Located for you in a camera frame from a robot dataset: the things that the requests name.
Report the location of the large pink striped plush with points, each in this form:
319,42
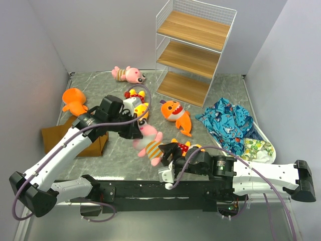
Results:
149,144

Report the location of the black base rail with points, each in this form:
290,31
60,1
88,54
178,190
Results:
160,193

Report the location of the yellow green print cloth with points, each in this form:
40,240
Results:
252,146

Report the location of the small pink striped plush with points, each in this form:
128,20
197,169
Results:
129,74

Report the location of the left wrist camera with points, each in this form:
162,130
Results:
132,101

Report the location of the brown folded cloth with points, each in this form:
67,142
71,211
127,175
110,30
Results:
51,137

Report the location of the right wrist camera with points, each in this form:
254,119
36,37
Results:
167,175

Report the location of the yellow plush polka dress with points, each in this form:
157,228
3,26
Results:
182,149

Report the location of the blue shark print garment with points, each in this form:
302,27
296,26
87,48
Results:
229,125

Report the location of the white wire wooden shelf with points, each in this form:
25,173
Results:
191,37

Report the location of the white cloth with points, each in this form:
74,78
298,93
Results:
263,157

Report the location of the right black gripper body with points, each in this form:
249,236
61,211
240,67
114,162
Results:
180,164

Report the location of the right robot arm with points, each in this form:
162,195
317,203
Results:
234,177

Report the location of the yellow plush red dress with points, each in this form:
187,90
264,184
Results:
142,107

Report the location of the orange shark plush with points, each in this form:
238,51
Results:
74,100
174,112

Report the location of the white oval tray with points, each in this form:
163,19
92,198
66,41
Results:
265,140

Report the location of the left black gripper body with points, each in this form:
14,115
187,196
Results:
125,130

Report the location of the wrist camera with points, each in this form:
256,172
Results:
132,101
167,175

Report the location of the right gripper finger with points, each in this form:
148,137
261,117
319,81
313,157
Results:
173,149
167,150

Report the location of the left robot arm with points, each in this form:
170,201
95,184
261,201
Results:
36,188

